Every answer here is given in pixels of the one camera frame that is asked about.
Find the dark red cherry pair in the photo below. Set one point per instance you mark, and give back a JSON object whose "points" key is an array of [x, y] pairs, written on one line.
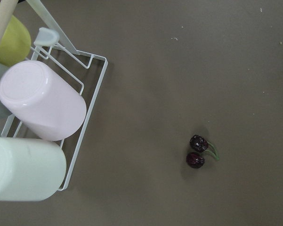
{"points": [[200, 146]]}

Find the white wire cup rack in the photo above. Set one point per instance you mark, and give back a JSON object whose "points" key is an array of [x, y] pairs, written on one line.
{"points": [[53, 38]]}

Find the white plastic cup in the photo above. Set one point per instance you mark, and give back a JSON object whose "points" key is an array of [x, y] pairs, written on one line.
{"points": [[30, 169]]}

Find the wooden rack handle bar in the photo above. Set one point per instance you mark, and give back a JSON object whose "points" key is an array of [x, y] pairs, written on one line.
{"points": [[7, 8]]}

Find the pink plastic cup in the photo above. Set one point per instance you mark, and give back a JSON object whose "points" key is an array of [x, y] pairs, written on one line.
{"points": [[42, 100]]}

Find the yellow plastic cup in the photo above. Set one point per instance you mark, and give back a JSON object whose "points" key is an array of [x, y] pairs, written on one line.
{"points": [[15, 43]]}

